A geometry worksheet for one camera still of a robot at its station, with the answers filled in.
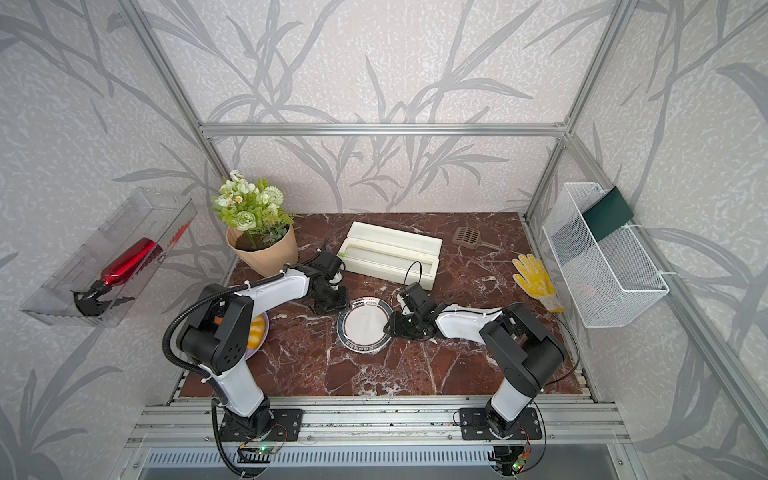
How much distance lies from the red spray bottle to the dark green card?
1011 mm

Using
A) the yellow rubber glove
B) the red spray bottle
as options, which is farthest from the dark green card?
the red spray bottle

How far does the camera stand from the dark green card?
70 centimetres

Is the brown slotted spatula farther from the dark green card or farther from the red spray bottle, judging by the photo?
the red spray bottle

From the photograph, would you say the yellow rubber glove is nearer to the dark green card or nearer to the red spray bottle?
the dark green card

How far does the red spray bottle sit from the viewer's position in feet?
1.96
